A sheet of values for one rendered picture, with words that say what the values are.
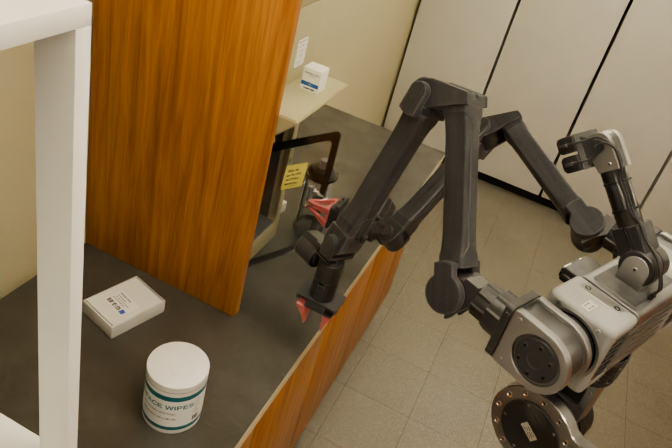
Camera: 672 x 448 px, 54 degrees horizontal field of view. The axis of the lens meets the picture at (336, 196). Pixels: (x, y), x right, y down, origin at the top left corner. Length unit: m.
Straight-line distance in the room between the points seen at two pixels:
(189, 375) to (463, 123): 0.76
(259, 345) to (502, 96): 3.25
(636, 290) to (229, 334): 0.98
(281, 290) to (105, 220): 0.52
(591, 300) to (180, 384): 0.82
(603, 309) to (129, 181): 1.16
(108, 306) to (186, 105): 0.54
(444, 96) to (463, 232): 0.26
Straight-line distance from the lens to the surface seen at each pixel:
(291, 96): 1.65
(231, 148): 1.54
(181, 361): 1.47
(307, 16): 1.69
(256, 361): 1.70
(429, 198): 1.74
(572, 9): 4.47
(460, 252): 1.25
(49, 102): 0.65
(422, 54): 4.70
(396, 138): 1.33
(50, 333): 0.82
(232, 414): 1.59
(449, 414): 3.08
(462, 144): 1.25
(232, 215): 1.62
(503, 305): 1.21
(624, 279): 1.35
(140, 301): 1.76
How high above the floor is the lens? 2.18
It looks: 31 degrees down
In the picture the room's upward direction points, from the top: 15 degrees clockwise
